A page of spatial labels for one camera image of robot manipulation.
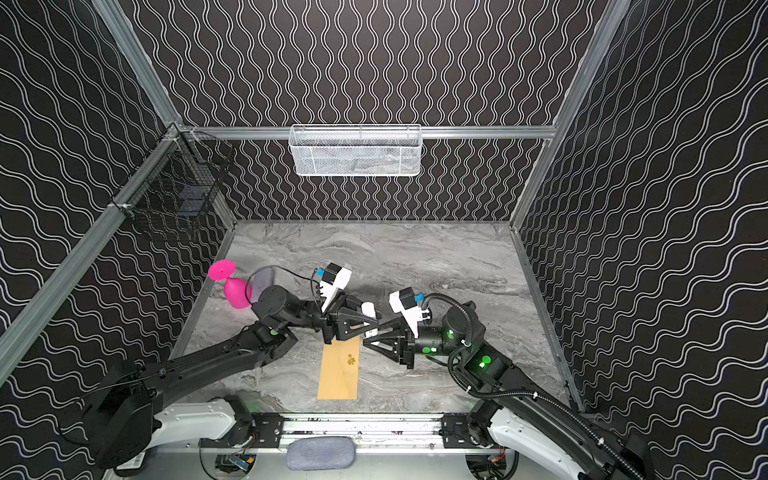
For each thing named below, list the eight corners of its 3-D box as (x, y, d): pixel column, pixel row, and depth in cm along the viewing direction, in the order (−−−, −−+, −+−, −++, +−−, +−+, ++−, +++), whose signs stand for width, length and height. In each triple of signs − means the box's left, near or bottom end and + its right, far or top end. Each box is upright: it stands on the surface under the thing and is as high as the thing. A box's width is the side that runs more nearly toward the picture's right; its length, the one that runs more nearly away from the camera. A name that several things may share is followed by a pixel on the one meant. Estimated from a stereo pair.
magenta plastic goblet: (229, 308, 99) (204, 278, 86) (236, 291, 103) (213, 259, 90) (251, 308, 99) (229, 277, 85) (257, 290, 103) (237, 259, 90)
